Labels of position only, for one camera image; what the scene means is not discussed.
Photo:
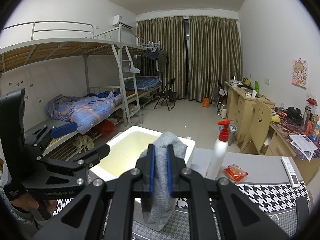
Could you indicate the row of toiletry bottles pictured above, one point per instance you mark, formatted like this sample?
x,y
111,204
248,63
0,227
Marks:
x,y
312,125

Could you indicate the white remote control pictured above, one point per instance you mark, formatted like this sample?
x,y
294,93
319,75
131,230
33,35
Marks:
x,y
291,172

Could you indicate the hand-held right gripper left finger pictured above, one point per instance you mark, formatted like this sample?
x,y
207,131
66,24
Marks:
x,y
151,175

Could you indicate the red bag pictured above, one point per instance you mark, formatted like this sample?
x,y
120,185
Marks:
x,y
105,127

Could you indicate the red snack packet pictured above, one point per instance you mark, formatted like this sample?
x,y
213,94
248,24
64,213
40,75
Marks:
x,y
235,172

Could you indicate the white metal bunk bed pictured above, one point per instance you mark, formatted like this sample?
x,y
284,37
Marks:
x,y
50,52
130,47

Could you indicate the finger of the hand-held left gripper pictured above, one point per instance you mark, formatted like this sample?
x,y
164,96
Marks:
x,y
62,130
80,165

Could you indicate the white thermos flask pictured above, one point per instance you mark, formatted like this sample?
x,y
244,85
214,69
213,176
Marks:
x,y
223,112

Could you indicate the person's left hand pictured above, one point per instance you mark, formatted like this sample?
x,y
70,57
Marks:
x,y
23,203

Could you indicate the hanging dark clothes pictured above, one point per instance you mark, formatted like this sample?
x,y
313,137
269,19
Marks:
x,y
160,57

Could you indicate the black headphones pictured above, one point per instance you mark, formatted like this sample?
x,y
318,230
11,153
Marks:
x,y
294,115

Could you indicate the wooden chair smiley cutout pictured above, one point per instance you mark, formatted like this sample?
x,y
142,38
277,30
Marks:
x,y
257,122

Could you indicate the green plastic item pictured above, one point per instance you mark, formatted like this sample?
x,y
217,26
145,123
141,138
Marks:
x,y
256,86

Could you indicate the grey sock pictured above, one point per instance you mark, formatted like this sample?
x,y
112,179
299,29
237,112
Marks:
x,y
160,205

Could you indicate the yellow bag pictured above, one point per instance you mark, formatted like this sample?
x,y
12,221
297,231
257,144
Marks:
x,y
275,118

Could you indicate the white foam box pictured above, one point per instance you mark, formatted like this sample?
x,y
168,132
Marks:
x,y
191,150

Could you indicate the blue checked blanket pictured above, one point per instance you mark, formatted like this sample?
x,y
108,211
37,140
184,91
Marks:
x,y
82,110

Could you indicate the light wooden desk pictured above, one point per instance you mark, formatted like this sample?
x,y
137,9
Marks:
x,y
240,105

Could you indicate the blue trash basket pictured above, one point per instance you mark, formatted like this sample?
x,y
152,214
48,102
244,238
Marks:
x,y
233,132

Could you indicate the brown curtain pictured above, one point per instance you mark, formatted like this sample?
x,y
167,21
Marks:
x,y
162,60
215,60

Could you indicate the beige cloth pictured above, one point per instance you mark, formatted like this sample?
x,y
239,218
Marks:
x,y
83,142

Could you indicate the pink cartoon wall poster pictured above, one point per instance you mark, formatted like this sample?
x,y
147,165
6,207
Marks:
x,y
299,73

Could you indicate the orange bag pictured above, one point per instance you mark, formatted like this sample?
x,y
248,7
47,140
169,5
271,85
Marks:
x,y
205,102

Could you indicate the white pump bottle red cap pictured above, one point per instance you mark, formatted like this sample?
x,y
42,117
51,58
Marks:
x,y
217,155

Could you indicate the white air conditioner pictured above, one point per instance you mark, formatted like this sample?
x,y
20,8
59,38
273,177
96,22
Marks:
x,y
121,20

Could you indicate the blue checked mattress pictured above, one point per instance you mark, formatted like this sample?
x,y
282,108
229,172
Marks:
x,y
145,82

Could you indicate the houndstooth tablecloth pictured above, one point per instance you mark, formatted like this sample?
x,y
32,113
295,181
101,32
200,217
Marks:
x,y
262,195

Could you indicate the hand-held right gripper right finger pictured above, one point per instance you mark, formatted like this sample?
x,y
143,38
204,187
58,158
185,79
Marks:
x,y
170,175

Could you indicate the printed paper sheets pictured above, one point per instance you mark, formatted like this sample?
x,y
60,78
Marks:
x,y
303,143

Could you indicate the white bed ladder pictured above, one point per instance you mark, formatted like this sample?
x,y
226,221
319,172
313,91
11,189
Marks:
x,y
125,90

